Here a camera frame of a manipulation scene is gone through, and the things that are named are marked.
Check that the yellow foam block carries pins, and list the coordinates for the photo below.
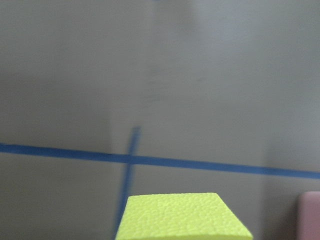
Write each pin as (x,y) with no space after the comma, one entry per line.
(180,216)

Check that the pink plastic bin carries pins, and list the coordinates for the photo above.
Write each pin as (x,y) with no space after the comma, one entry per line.
(308,216)

